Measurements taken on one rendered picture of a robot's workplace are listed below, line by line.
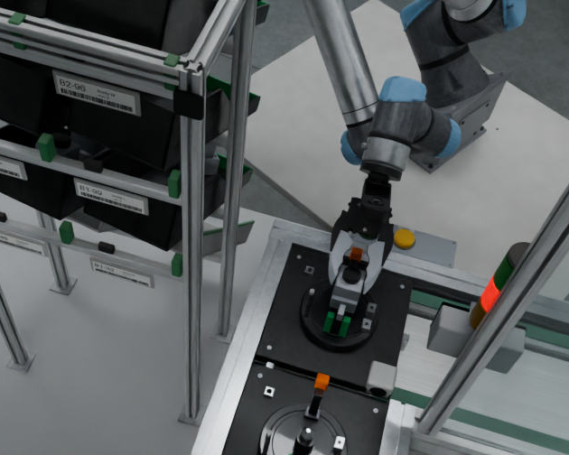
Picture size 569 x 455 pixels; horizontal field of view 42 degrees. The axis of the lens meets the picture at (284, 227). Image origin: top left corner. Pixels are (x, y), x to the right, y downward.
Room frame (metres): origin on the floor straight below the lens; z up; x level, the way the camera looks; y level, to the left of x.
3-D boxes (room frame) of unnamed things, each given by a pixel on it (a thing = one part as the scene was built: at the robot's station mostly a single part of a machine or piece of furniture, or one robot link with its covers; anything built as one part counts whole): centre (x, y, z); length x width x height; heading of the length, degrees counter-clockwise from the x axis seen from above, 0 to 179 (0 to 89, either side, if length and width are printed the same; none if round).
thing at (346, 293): (0.67, -0.12, 1.08); 0.08 x 0.04 x 0.07; 172
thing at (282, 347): (0.68, -0.12, 0.96); 0.24 x 0.24 x 0.02; 82
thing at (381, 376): (0.57, -0.20, 0.97); 0.05 x 0.05 x 0.04; 82
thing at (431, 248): (0.88, -0.24, 0.93); 0.21 x 0.07 x 0.06; 82
